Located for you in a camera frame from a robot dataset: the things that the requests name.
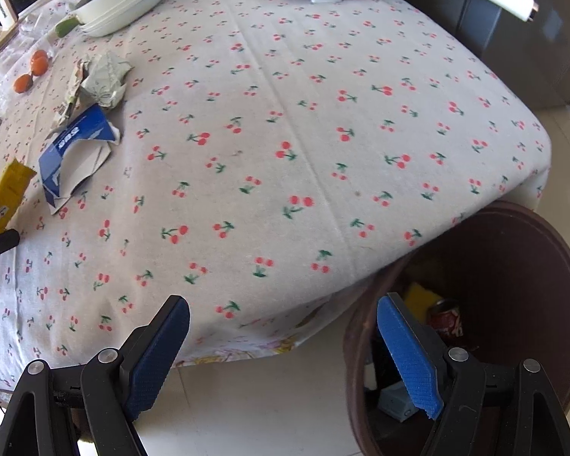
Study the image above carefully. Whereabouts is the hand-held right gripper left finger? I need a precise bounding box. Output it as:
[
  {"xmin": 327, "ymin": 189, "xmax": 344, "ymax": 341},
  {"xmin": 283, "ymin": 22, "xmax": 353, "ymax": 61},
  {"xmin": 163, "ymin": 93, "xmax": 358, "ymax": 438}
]
[{"xmin": 0, "ymin": 294, "xmax": 191, "ymax": 456}]

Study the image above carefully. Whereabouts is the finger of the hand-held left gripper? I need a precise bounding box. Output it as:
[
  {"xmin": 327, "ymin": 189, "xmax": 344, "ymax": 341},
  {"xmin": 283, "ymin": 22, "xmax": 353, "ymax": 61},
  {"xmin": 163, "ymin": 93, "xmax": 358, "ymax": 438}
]
[{"xmin": 0, "ymin": 228, "xmax": 21, "ymax": 277}]

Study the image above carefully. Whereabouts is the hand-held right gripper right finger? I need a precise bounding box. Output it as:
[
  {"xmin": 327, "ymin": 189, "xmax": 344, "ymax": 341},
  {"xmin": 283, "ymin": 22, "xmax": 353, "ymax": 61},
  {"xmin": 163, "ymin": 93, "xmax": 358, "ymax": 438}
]
[{"xmin": 377, "ymin": 293, "xmax": 570, "ymax": 456}]

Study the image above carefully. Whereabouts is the yellow snack wrapper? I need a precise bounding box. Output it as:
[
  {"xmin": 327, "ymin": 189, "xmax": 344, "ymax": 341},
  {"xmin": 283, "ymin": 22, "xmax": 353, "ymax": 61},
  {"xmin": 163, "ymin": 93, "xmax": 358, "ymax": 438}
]
[{"xmin": 0, "ymin": 159, "xmax": 36, "ymax": 243}]

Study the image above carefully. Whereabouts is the light blue milk carton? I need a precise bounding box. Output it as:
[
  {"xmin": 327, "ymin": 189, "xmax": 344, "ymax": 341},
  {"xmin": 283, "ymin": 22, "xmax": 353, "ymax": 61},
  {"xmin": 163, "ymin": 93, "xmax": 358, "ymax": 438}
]
[{"xmin": 377, "ymin": 380, "xmax": 419, "ymax": 423}]

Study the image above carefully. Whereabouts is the red cartoon drink can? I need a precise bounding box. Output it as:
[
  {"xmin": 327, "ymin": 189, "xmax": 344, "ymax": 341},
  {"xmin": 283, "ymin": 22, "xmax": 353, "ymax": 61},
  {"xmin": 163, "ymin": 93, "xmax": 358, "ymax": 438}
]
[{"xmin": 430, "ymin": 298, "xmax": 464, "ymax": 338}]

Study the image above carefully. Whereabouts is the brown trash bin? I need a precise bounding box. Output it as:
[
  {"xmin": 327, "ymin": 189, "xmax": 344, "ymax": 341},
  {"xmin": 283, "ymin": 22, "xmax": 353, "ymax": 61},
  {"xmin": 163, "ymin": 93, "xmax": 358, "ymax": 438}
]
[{"xmin": 343, "ymin": 201, "xmax": 570, "ymax": 456}]

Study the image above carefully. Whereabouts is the yellow soft item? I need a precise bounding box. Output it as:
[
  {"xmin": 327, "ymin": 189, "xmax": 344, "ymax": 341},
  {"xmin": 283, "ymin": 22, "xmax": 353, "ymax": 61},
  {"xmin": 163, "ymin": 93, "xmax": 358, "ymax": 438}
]
[{"xmin": 403, "ymin": 282, "xmax": 445, "ymax": 324}]

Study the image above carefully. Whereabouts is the torn blue white box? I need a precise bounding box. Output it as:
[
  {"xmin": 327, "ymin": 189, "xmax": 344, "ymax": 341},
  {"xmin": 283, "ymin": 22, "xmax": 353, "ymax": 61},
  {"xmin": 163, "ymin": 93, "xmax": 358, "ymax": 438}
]
[{"xmin": 38, "ymin": 104, "xmax": 122, "ymax": 217}]

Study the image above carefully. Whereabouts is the crumpled paper wrapper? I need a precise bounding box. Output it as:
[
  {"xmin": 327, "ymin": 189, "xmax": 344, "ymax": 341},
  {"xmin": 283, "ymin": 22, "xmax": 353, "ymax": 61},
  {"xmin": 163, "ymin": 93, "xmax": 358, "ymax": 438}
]
[{"xmin": 51, "ymin": 52, "xmax": 134, "ymax": 129}]

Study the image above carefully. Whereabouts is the wooden board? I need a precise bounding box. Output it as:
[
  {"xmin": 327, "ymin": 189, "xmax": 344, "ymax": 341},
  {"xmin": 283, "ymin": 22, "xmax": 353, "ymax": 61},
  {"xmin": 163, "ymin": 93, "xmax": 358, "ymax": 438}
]
[{"xmin": 0, "ymin": 24, "xmax": 20, "ymax": 55}]

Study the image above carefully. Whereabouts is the green vegetable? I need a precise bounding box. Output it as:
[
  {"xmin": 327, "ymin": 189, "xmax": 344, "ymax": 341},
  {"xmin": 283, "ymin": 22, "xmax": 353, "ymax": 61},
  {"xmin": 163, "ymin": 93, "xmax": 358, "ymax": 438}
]
[{"xmin": 54, "ymin": 16, "xmax": 81, "ymax": 37}]

